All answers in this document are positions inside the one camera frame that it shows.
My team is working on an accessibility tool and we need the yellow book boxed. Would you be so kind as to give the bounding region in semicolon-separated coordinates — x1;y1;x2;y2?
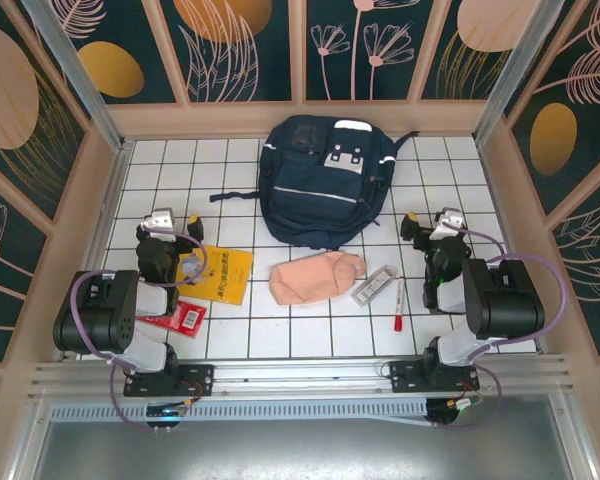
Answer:
174;243;255;306

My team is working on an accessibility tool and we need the red marker pen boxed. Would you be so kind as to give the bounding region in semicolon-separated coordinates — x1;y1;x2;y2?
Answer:
392;276;407;333

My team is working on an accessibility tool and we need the grey rectangular packet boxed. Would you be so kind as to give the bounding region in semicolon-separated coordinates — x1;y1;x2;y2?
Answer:
350;264;397;307

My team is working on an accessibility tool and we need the red book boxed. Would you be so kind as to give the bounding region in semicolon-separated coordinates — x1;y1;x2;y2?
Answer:
135;298;207;340

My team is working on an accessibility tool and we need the navy blue backpack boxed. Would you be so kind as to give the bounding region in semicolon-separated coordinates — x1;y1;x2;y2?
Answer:
209;114;421;251

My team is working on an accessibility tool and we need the pink fabric pencil case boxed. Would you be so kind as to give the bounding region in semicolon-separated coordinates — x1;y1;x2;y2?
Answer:
268;249;367;307

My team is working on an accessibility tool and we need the grey metal sheet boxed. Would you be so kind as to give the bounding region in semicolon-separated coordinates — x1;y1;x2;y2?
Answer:
32;394;596;480

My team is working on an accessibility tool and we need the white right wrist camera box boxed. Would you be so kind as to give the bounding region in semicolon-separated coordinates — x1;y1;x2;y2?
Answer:
433;207;466;234

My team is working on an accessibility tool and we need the aluminium side rail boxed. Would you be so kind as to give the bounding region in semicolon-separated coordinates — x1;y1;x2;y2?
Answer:
472;134;549;354
54;139;136;362

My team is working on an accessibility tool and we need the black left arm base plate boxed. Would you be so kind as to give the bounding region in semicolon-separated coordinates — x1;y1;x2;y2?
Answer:
123;363;216;399

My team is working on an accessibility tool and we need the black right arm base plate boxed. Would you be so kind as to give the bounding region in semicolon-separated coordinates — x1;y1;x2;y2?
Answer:
388;360;481;395

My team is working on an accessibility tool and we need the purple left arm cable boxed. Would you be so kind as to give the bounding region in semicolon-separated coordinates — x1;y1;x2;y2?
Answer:
68;230;209;432

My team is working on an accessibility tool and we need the aluminium mounting rail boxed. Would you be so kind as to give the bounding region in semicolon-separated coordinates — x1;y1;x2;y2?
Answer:
27;354;576;401

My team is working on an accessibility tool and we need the aluminium frame post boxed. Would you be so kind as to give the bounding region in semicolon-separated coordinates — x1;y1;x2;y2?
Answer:
472;0;564;146
22;0;131;151

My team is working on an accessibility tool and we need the grey slotted cable duct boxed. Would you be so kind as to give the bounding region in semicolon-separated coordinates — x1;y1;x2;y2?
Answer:
49;397;431;429

